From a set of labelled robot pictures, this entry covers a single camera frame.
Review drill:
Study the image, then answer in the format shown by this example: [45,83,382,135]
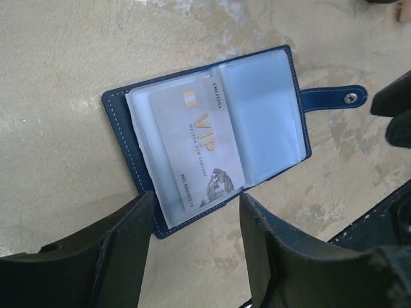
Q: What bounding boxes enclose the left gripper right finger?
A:
[240,194,410,307]

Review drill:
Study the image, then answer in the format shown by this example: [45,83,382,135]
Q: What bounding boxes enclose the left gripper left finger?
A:
[1,191,154,307]

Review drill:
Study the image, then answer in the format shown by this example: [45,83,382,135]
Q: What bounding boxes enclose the silver VIP credit card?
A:
[149,76,245,212]

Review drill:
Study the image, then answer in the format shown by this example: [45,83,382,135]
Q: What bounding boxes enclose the blue leather card holder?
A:
[101,45,367,239]

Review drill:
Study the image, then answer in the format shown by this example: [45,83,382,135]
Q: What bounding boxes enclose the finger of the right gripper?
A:
[371,71,410,149]

